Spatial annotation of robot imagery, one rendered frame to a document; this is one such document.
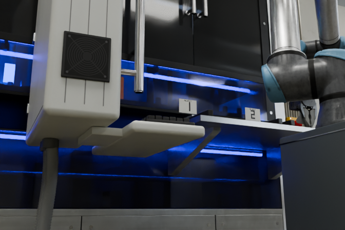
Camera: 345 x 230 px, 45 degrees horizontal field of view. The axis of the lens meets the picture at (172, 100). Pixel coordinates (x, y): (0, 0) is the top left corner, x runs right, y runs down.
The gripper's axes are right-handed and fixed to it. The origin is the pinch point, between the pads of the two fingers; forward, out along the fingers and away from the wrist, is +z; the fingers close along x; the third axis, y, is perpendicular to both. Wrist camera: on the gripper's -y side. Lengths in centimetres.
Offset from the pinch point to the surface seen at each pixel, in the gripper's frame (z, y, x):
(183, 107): -10, 27, 43
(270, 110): -13.7, 27.0, -3.5
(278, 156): 9.1, 19.3, 0.6
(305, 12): -254, 279, -303
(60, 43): -6, -28, 106
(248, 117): -8.9, 26.9, 9.5
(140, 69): -2, -28, 86
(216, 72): -28.4, 26.9, 26.0
